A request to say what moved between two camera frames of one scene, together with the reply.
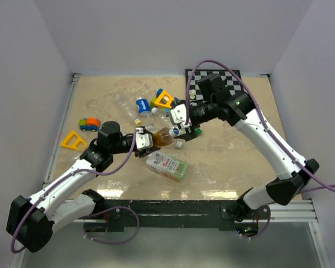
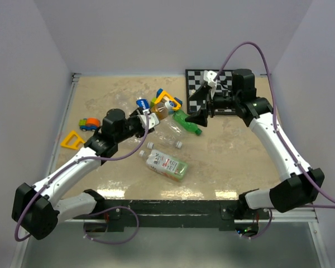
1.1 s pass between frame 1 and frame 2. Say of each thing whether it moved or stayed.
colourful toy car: stayed
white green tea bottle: stayed
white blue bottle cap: moved
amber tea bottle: moved
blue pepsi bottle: stayed
